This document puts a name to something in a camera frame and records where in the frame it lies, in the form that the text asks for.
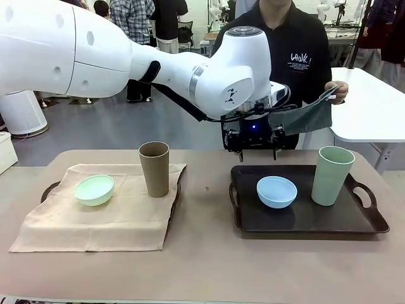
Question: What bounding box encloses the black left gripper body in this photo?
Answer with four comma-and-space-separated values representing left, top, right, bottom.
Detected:
239, 117, 274, 149

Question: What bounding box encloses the dark green cloth mat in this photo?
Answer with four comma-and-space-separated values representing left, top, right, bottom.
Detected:
270, 82, 344, 136

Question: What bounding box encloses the tall brown cup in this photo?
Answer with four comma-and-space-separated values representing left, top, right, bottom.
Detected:
138, 141, 171, 198

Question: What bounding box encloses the light green bowl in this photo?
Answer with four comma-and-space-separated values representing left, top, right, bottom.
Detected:
73, 175, 115, 207

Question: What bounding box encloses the beige cloth mat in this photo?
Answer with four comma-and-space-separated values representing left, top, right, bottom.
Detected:
8, 163, 188, 253

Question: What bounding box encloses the person's left hand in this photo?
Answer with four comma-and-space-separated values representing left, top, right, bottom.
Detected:
325, 80, 349, 105

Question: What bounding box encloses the light blue bowl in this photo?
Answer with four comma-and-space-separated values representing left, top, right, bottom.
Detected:
256, 175, 299, 209

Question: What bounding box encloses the tall light green cup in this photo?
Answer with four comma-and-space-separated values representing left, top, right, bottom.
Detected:
311, 146, 356, 207

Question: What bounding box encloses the white side table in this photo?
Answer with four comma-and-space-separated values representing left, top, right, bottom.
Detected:
328, 66, 405, 174

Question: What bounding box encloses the person in black shirt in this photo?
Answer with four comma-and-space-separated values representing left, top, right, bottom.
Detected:
211, 0, 333, 151

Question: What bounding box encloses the black office chair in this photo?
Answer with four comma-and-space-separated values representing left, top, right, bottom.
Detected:
177, 20, 194, 51

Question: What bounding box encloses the black vertical pole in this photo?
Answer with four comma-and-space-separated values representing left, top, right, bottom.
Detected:
346, 0, 371, 69

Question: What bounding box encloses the bystander in black top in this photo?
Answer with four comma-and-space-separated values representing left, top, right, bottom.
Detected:
151, 0, 190, 54

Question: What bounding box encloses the bystander in dark red clothes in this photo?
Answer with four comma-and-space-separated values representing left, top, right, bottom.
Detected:
360, 0, 405, 89

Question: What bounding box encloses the bystander in plaid shirt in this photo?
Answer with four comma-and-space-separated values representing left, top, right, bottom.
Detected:
109, 0, 156, 104

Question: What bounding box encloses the white cylindrical air purifier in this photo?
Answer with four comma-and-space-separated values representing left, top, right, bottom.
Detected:
0, 90, 50, 137

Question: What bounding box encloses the white box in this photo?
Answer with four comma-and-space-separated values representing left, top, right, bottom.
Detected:
0, 131, 19, 175

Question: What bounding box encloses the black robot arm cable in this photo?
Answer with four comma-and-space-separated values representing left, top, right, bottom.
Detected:
140, 60, 298, 124

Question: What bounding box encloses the dark brown handled tray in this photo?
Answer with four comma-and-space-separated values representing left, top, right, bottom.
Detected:
40, 170, 184, 229
228, 164, 390, 235

